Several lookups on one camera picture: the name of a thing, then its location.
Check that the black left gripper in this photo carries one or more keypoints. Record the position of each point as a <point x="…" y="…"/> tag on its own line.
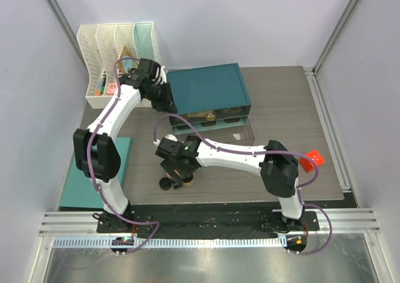
<point x="167" y="105"/>

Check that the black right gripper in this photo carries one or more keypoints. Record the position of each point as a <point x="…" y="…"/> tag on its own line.
<point x="169" y="167"/>

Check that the black round lid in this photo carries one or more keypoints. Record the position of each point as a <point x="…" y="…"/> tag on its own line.
<point x="165" y="183"/>

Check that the gold round compact jar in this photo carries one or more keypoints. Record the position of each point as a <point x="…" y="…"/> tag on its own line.
<point x="187" y="181"/>

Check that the clear acrylic drawer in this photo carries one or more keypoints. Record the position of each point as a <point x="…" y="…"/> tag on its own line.
<point x="206" y="116"/>
<point x="236" y="131"/>

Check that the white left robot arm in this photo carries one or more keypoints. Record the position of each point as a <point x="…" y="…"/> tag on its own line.
<point x="95" y="151"/>

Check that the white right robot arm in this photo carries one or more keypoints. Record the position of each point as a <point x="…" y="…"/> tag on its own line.
<point x="277" y="167"/>

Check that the teal drawer cabinet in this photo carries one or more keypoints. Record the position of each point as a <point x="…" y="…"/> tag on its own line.
<point x="214" y="88"/>

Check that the triangular gold teal card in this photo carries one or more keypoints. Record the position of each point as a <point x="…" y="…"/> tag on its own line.
<point x="128" y="61"/>

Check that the pink eraser block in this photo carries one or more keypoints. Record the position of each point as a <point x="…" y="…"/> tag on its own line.
<point x="111" y="88"/>

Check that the orange green markers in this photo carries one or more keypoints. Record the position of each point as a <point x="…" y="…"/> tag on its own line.
<point x="100" y="85"/>

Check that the white perforated file organizer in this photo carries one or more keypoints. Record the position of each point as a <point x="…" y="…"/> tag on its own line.
<point x="100" y="45"/>

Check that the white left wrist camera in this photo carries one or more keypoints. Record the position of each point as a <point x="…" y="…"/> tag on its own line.
<point x="161" y="75"/>

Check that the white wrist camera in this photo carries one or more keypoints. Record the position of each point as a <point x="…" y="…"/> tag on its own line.
<point x="161" y="75"/>
<point x="169" y="137"/>

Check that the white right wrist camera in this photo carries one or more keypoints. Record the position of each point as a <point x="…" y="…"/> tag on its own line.
<point x="169" y="137"/>

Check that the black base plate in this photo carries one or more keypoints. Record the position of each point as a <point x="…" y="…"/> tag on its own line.
<point x="205" y="221"/>

